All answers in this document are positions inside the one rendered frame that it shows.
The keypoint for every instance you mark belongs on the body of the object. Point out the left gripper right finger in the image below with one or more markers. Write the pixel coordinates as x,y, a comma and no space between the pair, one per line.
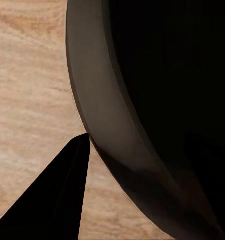
207,159

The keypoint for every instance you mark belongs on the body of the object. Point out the cauldron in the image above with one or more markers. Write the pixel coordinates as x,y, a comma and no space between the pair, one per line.
144,74

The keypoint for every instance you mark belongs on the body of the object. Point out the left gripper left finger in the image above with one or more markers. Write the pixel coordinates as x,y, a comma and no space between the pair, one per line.
51,208

